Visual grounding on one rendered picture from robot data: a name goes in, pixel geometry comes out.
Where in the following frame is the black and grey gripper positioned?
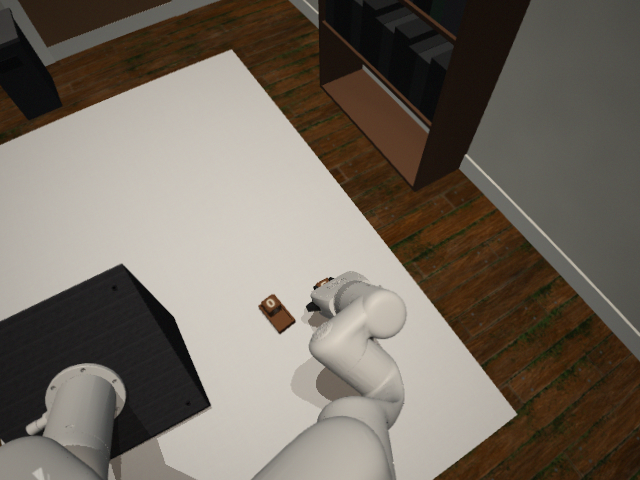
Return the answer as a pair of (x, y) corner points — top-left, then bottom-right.
(305, 271), (371, 319)

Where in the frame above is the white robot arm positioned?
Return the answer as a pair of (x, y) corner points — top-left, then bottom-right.
(0, 280), (407, 480)

